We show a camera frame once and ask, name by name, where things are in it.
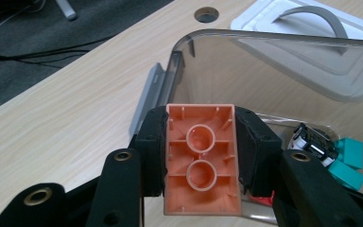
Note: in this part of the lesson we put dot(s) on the white toy car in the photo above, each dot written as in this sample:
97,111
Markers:
315,145

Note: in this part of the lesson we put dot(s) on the transparent grey storage box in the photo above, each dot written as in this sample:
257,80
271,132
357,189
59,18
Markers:
233,78

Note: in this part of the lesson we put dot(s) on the teal building block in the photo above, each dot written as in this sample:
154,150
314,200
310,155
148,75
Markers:
346,176
351,153

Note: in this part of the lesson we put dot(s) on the white metal stand frame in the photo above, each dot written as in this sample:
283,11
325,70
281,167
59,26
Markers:
66,9

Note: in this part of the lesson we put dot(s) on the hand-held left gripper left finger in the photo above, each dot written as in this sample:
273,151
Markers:
151,151

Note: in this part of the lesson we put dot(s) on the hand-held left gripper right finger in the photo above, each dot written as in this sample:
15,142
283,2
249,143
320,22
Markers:
258,154

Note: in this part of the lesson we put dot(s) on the salmon building block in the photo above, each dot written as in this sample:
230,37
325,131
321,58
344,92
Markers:
201,189

